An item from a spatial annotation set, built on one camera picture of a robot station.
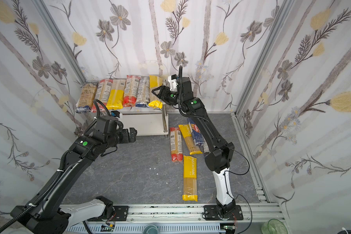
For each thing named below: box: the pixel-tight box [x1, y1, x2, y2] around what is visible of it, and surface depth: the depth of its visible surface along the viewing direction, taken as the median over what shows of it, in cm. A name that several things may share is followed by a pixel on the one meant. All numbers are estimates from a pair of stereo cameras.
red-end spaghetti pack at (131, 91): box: [122, 75, 141, 108], surface depth 80 cm
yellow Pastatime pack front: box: [182, 155, 199, 202], surface depth 86 cm
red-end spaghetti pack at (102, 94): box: [91, 79, 114, 113], surface depth 82 cm
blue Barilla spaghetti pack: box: [188, 117, 205, 146], surface depth 103 cm
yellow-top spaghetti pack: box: [148, 75, 164, 110], surface depth 76 cm
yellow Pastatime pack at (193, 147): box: [178, 124, 203, 156], surface depth 103 cm
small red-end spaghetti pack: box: [169, 127, 184, 163], surface depth 100 cm
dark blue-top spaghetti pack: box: [75, 81, 99, 114], surface depth 79 cm
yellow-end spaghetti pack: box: [106, 78, 127, 111], surface depth 80 cm
